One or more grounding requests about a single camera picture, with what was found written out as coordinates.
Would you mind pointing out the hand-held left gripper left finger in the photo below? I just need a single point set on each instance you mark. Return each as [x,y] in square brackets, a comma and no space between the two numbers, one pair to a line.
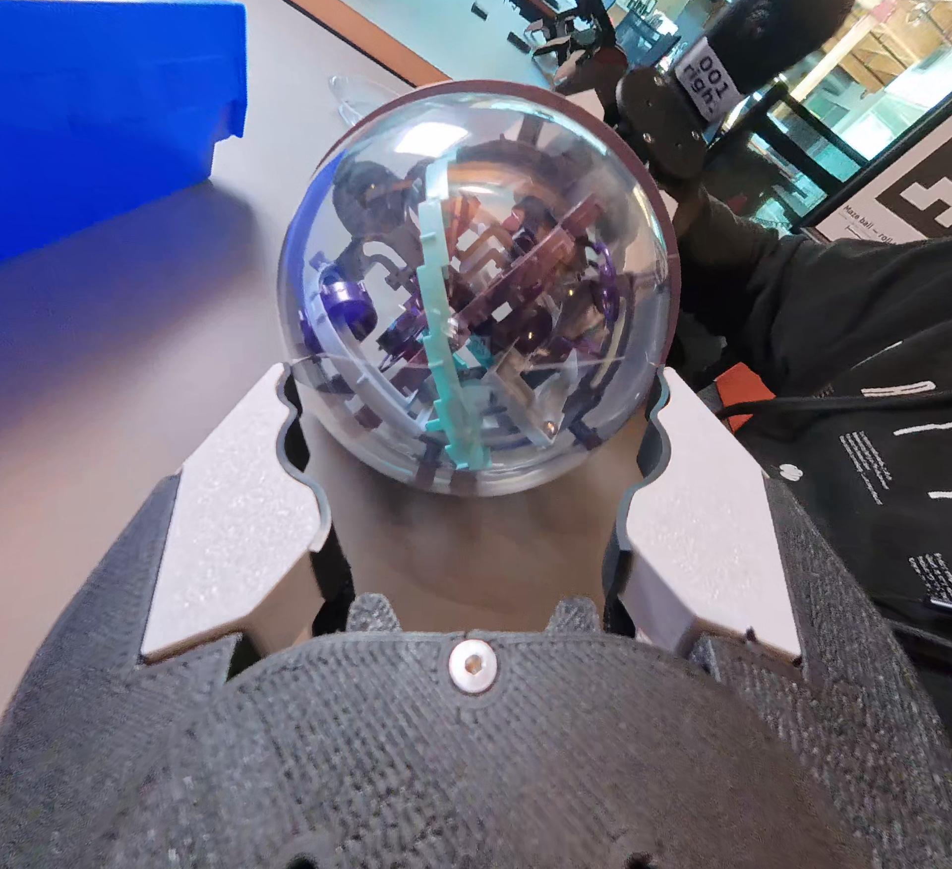
[230,549]

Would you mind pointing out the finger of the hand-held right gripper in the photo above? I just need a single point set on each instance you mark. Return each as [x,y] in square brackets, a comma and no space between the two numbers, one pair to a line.
[593,108]

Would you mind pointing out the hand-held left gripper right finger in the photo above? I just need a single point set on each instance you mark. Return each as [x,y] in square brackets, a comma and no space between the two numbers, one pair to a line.
[710,556]

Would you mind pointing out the clear plastic maze ball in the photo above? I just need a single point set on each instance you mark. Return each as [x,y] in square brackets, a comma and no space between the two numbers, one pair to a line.
[476,289]

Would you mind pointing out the black and tan gripper tool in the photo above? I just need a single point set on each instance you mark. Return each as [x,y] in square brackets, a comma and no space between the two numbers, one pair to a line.
[587,28]

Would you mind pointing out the black mesh office chair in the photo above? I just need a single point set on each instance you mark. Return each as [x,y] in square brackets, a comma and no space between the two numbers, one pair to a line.
[773,169]

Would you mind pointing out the orange plastic bin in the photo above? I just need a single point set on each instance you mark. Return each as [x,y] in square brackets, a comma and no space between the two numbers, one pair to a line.
[744,393]

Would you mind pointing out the framed black-white marker sign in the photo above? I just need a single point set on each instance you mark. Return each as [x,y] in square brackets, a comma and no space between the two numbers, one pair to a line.
[892,199]

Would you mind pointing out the blue plastic bin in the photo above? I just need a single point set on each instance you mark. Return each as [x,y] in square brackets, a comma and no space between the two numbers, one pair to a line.
[111,125]

